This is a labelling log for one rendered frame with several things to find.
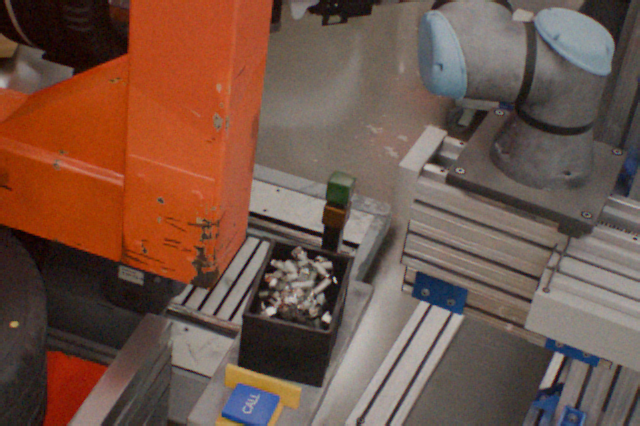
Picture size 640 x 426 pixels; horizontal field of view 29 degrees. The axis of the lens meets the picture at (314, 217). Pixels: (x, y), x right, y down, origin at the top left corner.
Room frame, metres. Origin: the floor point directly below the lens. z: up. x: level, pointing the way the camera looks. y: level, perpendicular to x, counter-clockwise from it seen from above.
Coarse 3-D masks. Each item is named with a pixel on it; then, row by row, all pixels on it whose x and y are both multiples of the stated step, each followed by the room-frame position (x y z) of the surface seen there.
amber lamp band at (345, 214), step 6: (348, 204) 1.67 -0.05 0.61; (324, 210) 1.66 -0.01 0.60; (330, 210) 1.65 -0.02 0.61; (336, 210) 1.65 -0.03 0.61; (342, 210) 1.65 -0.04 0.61; (348, 210) 1.66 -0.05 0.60; (324, 216) 1.65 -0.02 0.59; (330, 216) 1.65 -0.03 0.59; (336, 216) 1.65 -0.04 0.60; (342, 216) 1.65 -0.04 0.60; (348, 216) 1.67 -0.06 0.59; (324, 222) 1.65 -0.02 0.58; (330, 222) 1.65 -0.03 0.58; (336, 222) 1.65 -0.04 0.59; (342, 222) 1.65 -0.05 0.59; (342, 228) 1.65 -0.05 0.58
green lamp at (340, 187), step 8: (336, 176) 1.67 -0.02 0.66; (344, 176) 1.68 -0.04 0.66; (352, 176) 1.68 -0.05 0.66; (328, 184) 1.66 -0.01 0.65; (336, 184) 1.65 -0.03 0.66; (344, 184) 1.65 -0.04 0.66; (352, 184) 1.66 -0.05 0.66; (328, 192) 1.65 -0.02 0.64; (336, 192) 1.65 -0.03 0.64; (344, 192) 1.65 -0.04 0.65; (352, 192) 1.67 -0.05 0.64; (328, 200) 1.65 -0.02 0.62; (336, 200) 1.65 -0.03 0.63; (344, 200) 1.65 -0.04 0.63
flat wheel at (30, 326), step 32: (0, 224) 1.62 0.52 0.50; (0, 256) 1.53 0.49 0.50; (0, 288) 1.45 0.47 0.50; (32, 288) 1.46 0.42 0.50; (0, 320) 1.38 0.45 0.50; (32, 320) 1.39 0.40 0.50; (0, 352) 1.31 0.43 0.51; (32, 352) 1.34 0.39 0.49; (0, 384) 1.25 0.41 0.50; (32, 384) 1.32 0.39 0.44; (0, 416) 1.24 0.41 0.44; (32, 416) 1.33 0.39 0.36
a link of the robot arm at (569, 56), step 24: (528, 24) 1.56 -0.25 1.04; (552, 24) 1.55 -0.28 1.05; (576, 24) 1.57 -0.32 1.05; (528, 48) 1.52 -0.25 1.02; (552, 48) 1.52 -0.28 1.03; (576, 48) 1.51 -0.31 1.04; (600, 48) 1.52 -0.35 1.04; (528, 72) 1.50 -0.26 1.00; (552, 72) 1.50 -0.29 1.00; (576, 72) 1.50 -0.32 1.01; (600, 72) 1.52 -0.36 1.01; (528, 96) 1.50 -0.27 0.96; (552, 96) 1.50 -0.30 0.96; (576, 96) 1.51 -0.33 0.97; (600, 96) 1.54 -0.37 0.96; (552, 120) 1.51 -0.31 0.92; (576, 120) 1.51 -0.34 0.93
